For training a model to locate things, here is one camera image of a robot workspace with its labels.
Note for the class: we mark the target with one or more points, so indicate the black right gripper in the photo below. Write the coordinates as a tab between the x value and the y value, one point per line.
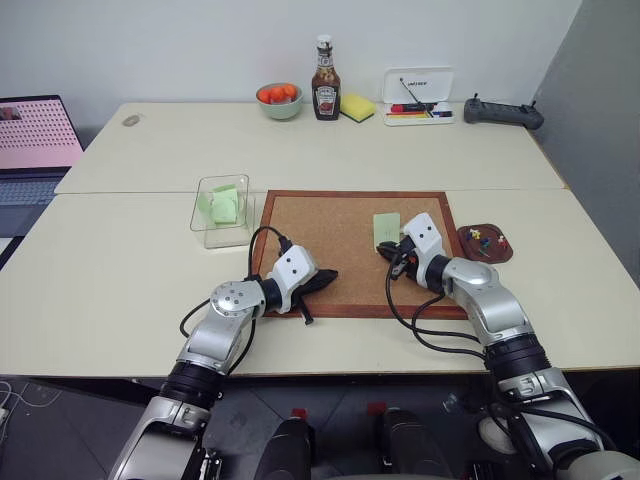
407	252

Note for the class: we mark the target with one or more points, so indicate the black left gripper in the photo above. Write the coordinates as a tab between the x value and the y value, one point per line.
307	286

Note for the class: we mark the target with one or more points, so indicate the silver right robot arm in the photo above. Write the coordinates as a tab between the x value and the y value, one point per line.
505	320

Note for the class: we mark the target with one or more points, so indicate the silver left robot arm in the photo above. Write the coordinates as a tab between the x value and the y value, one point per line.
210	345

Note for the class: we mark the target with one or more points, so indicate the brown round-cornered tray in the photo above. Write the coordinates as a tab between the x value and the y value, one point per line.
487	255

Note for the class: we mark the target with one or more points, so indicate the clear plastic box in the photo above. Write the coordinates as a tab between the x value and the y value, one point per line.
220	235

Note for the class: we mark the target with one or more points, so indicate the crumpled green sticky note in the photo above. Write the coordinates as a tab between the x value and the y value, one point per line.
224	207

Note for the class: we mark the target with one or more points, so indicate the red and black screwdriver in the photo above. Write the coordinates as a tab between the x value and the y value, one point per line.
412	107

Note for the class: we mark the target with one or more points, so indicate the yellow and green sponge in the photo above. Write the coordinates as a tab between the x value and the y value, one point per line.
357	106

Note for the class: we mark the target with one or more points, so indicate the white open tool case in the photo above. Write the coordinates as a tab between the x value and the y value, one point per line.
420	95

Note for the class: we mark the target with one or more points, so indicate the dark rounded shape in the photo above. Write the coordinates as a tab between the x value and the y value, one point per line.
285	450
415	445

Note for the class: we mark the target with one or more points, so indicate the grey remote controller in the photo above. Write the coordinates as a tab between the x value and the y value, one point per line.
500	114

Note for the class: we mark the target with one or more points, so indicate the ketchup bottle with white cap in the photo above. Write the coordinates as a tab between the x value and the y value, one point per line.
326	85

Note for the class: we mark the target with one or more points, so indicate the pale green bowl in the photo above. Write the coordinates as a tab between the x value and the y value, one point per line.
280	109

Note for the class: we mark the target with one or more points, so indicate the orange fruit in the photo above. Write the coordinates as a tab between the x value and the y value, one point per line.
265	94
276	93
289	90

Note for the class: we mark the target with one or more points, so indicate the small grey oval disc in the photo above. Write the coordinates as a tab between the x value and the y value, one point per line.
132	120

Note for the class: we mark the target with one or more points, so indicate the open laptop with pink screen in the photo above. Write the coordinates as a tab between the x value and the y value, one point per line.
30	145

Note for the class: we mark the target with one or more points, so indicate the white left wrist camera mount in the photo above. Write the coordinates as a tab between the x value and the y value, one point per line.
292	265

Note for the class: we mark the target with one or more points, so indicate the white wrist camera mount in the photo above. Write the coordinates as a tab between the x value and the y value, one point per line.
292	265
425	235

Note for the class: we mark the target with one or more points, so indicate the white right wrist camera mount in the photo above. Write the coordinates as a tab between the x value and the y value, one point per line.
425	235

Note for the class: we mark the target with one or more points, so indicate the cork board with wooden frame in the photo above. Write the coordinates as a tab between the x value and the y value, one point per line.
345	235

